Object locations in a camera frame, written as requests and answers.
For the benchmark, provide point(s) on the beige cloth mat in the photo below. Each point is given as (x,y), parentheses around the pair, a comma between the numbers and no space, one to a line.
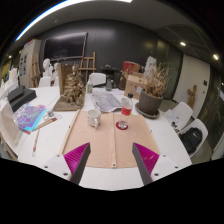
(110,138)

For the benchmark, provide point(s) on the cardboard box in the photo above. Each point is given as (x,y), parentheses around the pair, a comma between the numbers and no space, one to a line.
(135,84)

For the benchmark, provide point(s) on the printed newspaper sheet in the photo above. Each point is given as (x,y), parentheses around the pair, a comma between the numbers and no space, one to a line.
(106,101)

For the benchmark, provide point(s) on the white plastic chair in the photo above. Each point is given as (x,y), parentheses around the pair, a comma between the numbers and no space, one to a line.
(181,113)

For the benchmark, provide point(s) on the white cabinet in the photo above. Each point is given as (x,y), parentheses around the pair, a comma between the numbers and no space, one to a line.
(29,62)

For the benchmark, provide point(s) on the red-labelled drink bottle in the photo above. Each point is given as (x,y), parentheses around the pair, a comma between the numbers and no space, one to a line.
(127,105)

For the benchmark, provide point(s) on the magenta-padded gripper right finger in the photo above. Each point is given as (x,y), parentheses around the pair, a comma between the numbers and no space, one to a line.
(150,161)

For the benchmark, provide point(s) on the dark wall screen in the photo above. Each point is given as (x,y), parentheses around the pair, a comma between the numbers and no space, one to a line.
(65,46)

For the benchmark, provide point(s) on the flat round red coaster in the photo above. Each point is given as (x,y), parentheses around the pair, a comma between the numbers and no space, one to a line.
(122,125)

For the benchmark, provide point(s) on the long wooden stick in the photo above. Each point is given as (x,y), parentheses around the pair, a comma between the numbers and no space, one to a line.
(69,130)

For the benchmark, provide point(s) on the white plaster bust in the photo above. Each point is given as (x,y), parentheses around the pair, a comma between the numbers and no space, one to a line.
(47,68)

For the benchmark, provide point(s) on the black flat box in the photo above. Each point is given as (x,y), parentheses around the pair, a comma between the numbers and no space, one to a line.
(20,96)

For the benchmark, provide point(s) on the small clear glass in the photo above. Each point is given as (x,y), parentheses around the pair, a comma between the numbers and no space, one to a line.
(123,124)

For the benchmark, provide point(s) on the green-labelled small bottle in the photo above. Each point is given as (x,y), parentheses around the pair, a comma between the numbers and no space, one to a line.
(89,86)

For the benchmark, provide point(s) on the white chair with black bag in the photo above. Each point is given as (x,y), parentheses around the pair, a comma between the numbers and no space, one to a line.
(193,136)

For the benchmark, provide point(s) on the dried plant in grey pot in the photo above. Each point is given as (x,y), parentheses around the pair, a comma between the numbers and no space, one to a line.
(151,96)

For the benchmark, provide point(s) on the dark glass jar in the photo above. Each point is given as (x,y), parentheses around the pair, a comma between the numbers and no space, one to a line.
(109,85)

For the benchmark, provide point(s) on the paint brush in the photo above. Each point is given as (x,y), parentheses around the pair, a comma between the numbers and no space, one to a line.
(35,142)

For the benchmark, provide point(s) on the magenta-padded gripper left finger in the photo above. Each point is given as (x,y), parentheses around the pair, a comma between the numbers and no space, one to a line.
(71,160)

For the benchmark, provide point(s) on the wooden easel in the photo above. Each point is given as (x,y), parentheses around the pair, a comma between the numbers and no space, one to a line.
(87,66)

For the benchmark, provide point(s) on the white ceramic mug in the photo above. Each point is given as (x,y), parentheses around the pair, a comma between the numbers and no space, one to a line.
(94,117)

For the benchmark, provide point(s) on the brown wooden model sculpture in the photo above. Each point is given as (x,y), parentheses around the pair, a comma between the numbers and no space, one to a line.
(70,89)

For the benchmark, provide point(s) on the red box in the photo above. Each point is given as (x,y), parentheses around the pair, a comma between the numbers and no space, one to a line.
(129,67)

